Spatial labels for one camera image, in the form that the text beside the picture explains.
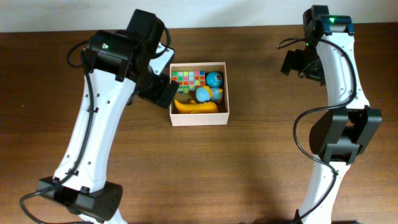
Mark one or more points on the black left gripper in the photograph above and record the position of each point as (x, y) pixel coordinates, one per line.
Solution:
(155, 88)

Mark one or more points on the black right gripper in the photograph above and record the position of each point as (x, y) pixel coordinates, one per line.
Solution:
(289, 63)

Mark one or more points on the pink cardboard box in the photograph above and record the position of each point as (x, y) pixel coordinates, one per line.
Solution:
(219, 118)

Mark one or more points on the orange rubber duck toy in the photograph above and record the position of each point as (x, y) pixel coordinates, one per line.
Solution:
(196, 108)

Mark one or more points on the colourful puzzle cube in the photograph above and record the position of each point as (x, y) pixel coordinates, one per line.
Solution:
(183, 79)
(196, 79)

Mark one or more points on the small orange egg toy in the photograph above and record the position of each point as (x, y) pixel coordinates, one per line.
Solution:
(206, 94)

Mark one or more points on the blue ball with eyes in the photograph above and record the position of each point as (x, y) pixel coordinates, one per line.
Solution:
(214, 80)

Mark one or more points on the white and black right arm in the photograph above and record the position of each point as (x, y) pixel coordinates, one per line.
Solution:
(349, 122)

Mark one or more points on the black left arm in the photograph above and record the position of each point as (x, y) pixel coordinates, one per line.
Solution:
(118, 66)

